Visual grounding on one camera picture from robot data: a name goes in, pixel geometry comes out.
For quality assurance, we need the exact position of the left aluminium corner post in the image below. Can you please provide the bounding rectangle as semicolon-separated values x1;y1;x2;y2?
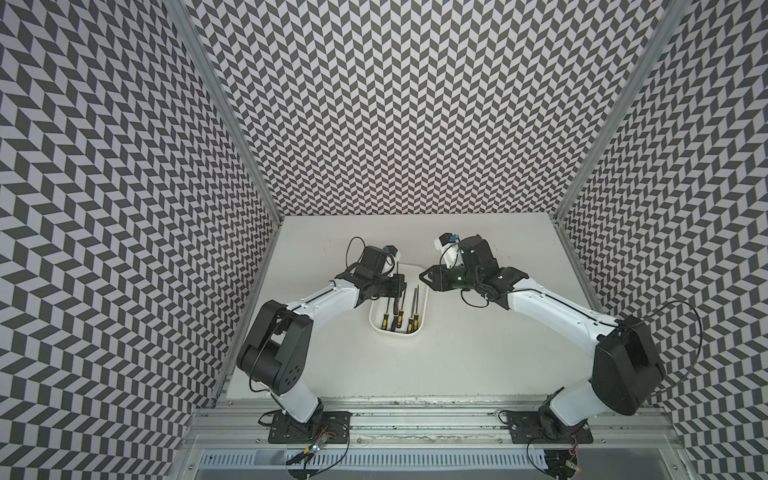
161;0;283;224

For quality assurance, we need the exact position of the aluminium corner post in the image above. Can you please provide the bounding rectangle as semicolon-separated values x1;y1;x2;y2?
553;0;691;222
161;0;283;224

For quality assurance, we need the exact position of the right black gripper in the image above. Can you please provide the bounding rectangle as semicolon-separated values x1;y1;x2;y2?
418;263;480;292

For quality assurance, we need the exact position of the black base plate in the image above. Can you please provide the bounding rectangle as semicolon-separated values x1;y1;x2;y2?
268;411;351;445
504;410;594;445

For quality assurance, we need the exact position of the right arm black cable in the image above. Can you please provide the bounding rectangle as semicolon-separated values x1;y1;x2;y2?
641;298;704;397

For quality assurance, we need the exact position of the right aluminium corner post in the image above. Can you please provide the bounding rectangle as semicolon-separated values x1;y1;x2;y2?
553;0;691;222

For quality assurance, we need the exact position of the right base wiring with board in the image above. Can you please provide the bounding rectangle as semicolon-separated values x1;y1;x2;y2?
496;406;582;480

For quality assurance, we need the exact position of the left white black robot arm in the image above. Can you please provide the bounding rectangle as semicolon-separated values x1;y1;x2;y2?
236;245;407;433

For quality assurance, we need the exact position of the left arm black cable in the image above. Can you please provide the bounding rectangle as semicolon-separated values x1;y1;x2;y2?
248;236;368;395

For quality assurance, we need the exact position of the base wiring with board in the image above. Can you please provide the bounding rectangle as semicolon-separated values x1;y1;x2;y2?
496;406;582;480
285;419;352;480

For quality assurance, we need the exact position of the aluminium front rail frame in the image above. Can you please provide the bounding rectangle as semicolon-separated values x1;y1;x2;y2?
168;396;697;479

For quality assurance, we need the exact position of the left base wiring with board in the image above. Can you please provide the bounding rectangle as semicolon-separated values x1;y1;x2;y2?
285;419;352;480

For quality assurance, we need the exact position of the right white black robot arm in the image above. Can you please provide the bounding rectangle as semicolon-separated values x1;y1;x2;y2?
419;233;665;441

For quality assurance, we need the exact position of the wrist camera white blue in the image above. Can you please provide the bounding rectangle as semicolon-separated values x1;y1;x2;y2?
435;233;461;269
384;245;401;262

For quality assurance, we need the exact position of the left wrist camera white blue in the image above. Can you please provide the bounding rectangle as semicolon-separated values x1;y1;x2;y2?
384;245;401;262

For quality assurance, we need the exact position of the right wrist camera white blue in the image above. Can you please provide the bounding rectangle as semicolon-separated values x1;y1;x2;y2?
435;233;461;269

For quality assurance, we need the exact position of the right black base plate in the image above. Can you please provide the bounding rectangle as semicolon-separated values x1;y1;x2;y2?
504;410;594;445

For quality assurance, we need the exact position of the white plastic storage tray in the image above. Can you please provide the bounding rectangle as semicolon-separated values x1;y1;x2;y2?
368;264;430;339

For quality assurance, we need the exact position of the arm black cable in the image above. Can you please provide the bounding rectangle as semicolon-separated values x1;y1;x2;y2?
641;298;704;397
248;236;368;395

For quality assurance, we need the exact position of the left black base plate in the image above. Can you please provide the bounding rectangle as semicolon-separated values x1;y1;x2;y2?
268;411;351;445

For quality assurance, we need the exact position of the file tool yellow black handle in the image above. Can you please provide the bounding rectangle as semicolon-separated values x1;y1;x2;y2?
408;285;420;333

